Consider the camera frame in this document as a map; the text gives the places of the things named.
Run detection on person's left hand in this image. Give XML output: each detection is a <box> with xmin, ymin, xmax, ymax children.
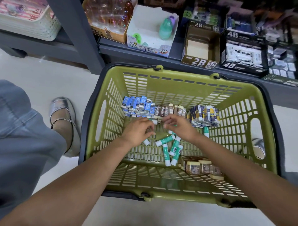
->
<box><xmin>121</xmin><ymin>117</ymin><xmax>156</xmax><ymax>148</ymax></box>

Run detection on person's right hand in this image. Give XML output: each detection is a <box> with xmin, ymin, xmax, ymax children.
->
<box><xmin>162</xmin><ymin>114</ymin><xmax>201</xmax><ymax>144</ymax></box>

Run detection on person's right forearm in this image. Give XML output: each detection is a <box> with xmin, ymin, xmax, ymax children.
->
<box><xmin>193</xmin><ymin>135</ymin><xmax>298</xmax><ymax>226</ymax></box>

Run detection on person's left forearm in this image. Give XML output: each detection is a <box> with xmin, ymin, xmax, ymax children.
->
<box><xmin>0</xmin><ymin>137</ymin><xmax>136</xmax><ymax>226</ymax></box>

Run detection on row of brown sleeved erasers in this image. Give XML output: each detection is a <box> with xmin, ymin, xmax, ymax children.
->
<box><xmin>152</xmin><ymin>103</ymin><xmax>187</xmax><ymax>125</ymax></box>

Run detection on scattered green white glue sticks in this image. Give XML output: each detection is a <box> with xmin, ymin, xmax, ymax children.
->
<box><xmin>142</xmin><ymin>125</ymin><xmax>210</xmax><ymax>167</ymax></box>

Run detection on pile of blue sleeved erasers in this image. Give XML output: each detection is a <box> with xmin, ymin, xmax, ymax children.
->
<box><xmin>121</xmin><ymin>95</ymin><xmax>156</xmax><ymax>120</ymax></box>

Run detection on olive green shopping basket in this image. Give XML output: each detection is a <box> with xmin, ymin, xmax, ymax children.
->
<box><xmin>85</xmin><ymin>65</ymin><xmax>279</xmax><ymax>208</ymax></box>

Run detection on pile of navy yellow erasers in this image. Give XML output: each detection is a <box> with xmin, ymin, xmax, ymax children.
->
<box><xmin>187</xmin><ymin>105</ymin><xmax>221</xmax><ymax>129</ymax></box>

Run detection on group of cream picture erasers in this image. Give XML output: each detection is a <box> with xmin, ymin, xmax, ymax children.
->
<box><xmin>180</xmin><ymin>156</ymin><xmax>224</xmax><ymax>181</ymax></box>

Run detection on brown eraser display box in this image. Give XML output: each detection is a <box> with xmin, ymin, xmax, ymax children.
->
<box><xmin>181</xmin><ymin>20</ymin><xmax>221</xmax><ymax>70</ymax></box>

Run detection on silver right shoe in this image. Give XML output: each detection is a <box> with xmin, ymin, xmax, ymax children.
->
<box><xmin>251</xmin><ymin>138</ymin><xmax>266</xmax><ymax>160</ymax></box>

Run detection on silver shoe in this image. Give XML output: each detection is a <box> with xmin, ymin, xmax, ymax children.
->
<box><xmin>48</xmin><ymin>96</ymin><xmax>81</xmax><ymax>158</ymax></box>
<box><xmin>251</xmin><ymin>138</ymin><xmax>266</xmax><ymax>160</ymax></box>

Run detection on silver left shoe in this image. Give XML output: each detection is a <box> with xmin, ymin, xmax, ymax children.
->
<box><xmin>48</xmin><ymin>96</ymin><xmax>81</xmax><ymax>158</ymax></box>

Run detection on black eraser display box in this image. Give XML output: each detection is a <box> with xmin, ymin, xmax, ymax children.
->
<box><xmin>219</xmin><ymin>27</ymin><xmax>270</xmax><ymax>76</ymax></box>

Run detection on green bottle shaped sharpener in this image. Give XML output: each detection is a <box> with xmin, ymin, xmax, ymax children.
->
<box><xmin>159</xmin><ymin>17</ymin><xmax>173</xmax><ymax>41</ymax></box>

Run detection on white cardboard display box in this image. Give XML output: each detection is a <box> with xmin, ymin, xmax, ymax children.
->
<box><xmin>126</xmin><ymin>4</ymin><xmax>179</xmax><ymax>58</ymax></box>

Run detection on stack of white erasers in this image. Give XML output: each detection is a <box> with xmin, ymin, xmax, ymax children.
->
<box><xmin>225</xmin><ymin>41</ymin><xmax>263</xmax><ymax>68</ymax></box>

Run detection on dark box with green packets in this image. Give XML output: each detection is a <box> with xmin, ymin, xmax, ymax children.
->
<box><xmin>182</xmin><ymin>0</ymin><xmax>225</xmax><ymax>27</ymax></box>

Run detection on grey metal shelf unit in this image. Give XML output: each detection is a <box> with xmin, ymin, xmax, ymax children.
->
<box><xmin>0</xmin><ymin>0</ymin><xmax>298</xmax><ymax>110</ymax></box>

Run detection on cardboard box of clear bottles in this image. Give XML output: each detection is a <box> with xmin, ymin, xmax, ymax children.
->
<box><xmin>82</xmin><ymin>0</ymin><xmax>138</xmax><ymax>45</ymax></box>

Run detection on black box with blue erasers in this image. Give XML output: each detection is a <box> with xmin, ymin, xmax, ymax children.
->
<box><xmin>225</xmin><ymin>9</ymin><xmax>257</xmax><ymax>36</ymax></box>

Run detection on dark green box of erasers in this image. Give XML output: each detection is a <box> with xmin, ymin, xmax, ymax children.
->
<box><xmin>260</xmin><ymin>43</ymin><xmax>298</xmax><ymax>87</ymax></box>

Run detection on blue denim trousers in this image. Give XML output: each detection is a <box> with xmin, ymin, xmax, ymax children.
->
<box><xmin>0</xmin><ymin>79</ymin><xmax>68</xmax><ymax>220</ymax></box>

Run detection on white plastic slotted basket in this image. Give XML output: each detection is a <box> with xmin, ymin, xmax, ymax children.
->
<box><xmin>0</xmin><ymin>0</ymin><xmax>62</xmax><ymax>42</ymax></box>

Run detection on pink striped packet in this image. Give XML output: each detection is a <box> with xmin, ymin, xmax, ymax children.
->
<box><xmin>0</xmin><ymin>0</ymin><xmax>51</xmax><ymax>22</ymax></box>

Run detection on black basket handle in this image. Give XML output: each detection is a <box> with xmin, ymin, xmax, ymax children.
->
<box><xmin>78</xmin><ymin>62</ymin><xmax>161</xmax><ymax>202</ymax></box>
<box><xmin>213</xmin><ymin>74</ymin><xmax>286</xmax><ymax>209</ymax></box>

